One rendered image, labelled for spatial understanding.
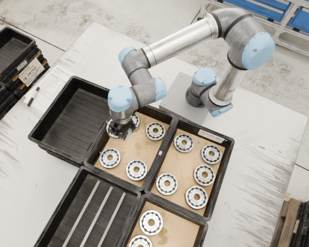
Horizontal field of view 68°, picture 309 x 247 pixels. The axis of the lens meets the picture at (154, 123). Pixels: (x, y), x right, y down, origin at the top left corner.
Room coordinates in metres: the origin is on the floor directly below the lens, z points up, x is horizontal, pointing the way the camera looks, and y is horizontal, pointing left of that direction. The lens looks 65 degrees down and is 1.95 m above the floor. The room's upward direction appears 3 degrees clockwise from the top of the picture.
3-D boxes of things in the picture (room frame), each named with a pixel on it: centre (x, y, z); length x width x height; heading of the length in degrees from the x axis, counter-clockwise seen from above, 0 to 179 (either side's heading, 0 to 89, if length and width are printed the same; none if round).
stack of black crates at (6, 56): (1.16, 1.16, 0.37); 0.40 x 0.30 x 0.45; 153
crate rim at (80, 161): (0.49, 0.38, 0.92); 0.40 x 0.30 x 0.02; 159
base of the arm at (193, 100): (0.74, -0.25, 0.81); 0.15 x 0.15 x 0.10
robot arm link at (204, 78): (0.73, -0.25, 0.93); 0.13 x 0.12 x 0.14; 29
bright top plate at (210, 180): (0.25, -0.25, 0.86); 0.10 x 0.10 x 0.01
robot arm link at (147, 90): (0.43, 0.03, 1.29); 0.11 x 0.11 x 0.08; 29
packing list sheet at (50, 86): (0.78, 0.65, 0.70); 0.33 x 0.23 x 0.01; 154
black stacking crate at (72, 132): (0.49, 0.38, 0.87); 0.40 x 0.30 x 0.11; 159
